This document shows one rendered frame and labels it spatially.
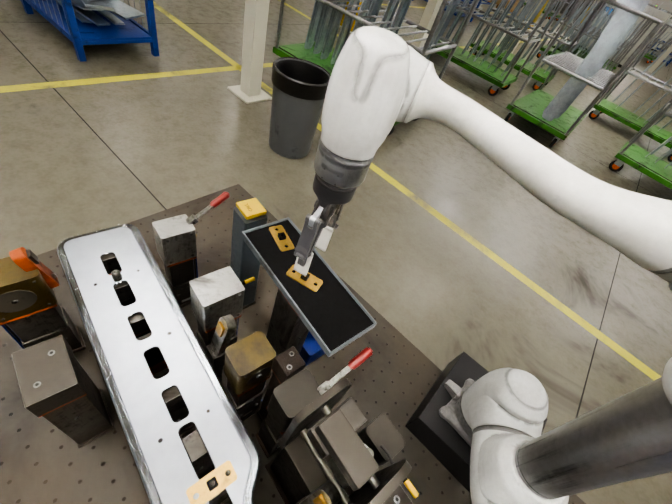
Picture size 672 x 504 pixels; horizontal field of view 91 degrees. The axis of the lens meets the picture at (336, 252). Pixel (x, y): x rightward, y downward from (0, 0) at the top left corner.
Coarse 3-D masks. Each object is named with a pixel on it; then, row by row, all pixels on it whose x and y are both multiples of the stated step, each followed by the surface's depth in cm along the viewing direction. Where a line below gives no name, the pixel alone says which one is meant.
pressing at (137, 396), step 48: (96, 240) 87; (144, 240) 91; (96, 288) 79; (144, 288) 82; (96, 336) 72; (192, 336) 77; (144, 384) 68; (192, 384) 71; (144, 432) 63; (240, 432) 67; (144, 480) 59; (192, 480) 60; (240, 480) 62
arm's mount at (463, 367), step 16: (464, 352) 119; (448, 368) 118; (464, 368) 114; (480, 368) 115; (432, 400) 104; (448, 400) 105; (416, 416) 103; (432, 416) 101; (416, 432) 104; (432, 432) 98; (448, 432) 99; (432, 448) 102; (448, 448) 97; (464, 448) 96; (448, 464) 100; (464, 464) 95; (464, 480) 98
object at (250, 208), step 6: (252, 198) 90; (240, 204) 88; (246, 204) 88; (252, 204) 89; (258, 204) 89; (240, 210) 87; (246, 210) 87; (252, 210) 87; (258, 210) 88; (264, 210) 89; (246, 216) 85; (252, 216) 86
